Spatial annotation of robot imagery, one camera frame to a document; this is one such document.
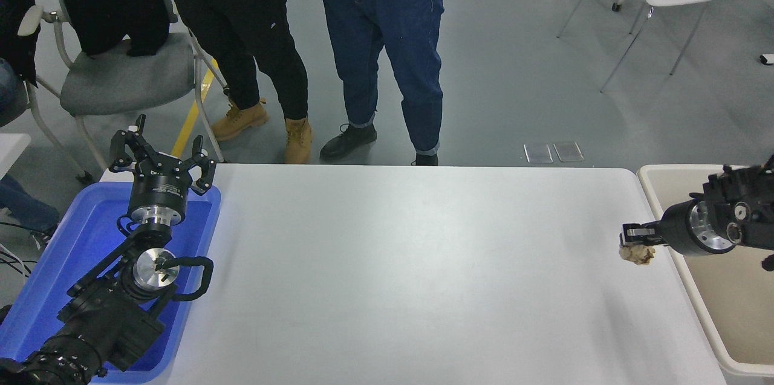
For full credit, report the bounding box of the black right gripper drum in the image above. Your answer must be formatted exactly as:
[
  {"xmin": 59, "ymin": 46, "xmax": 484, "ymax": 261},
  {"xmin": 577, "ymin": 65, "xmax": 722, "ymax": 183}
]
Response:
[{"xmin": 658, "ymin": 200, "xmax": 706, "ymax": 256}]

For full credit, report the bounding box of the clear floor plate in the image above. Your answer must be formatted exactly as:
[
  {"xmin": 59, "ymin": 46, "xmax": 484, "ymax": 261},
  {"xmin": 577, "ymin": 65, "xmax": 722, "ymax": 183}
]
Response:
[
  {"xmin": 553, "ymin": 141, "xmax": 585, "ymax": 163},
  {"xmin": 523, "ymin": 143, "xmax": 554, "ymax": 164}
]

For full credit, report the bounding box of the person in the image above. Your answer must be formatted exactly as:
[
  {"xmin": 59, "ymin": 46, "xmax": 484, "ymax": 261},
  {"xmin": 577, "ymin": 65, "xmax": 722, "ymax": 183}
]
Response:
[
  {"xmin": 154, "ymin": 0, "xmax": 314, "ymax": 165},
  {"xmin": 0, "ymin": 0, "xmax": 61, "ymax": 251},
  {"xmin": 319, "ymin": 0, "xmax": 446, "ymax": 167}
]

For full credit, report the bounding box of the blue plastic tray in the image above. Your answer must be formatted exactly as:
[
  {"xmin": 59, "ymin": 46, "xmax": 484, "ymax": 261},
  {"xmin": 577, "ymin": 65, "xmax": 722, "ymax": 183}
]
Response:
[{"xmin": 0, "ymin": 183, "xmax": 223, "ymax": 384}]

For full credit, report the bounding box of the grey padded chair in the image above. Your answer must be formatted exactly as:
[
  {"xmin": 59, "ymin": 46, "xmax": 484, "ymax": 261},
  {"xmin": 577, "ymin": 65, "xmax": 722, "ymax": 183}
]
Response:
[{"xmin": 17, "ymin": 0, "xmax": 235, "ymax": 174}]

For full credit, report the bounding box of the large pale bin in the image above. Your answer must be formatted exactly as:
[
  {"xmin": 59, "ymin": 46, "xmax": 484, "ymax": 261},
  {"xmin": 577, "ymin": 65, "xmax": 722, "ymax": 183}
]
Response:
[{"xmin": 637, "ymin": 164, "xmax": 774, "ymax": 377}]

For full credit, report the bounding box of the metal-framed chair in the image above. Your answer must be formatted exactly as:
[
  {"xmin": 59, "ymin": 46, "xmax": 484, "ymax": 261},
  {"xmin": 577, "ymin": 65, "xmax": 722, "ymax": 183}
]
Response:
[{"xmin": 0, "ymin": 78, "xmax": 95, "ymax": 186}]

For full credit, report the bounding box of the tan paper ball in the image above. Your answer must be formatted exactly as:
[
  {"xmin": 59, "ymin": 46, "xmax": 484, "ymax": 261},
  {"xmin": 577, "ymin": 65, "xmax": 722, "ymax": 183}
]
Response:
[{"xmin": 619, "ymin": 244, "xmax": 656, "ymax": 266}]

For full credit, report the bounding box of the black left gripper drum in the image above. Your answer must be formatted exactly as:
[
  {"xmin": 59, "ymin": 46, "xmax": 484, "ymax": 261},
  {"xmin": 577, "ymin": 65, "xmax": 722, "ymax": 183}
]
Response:
[{"xmin": 127, "ymin": 161, "xmax": 194, "ymax": 213}]

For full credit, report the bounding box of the white side table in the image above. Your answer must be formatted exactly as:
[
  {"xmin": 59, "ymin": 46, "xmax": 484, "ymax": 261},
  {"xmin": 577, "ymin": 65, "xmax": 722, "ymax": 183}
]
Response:
[{"xmin": 0, "ymin": 133, "xmax": 31, "ymax": 180}]

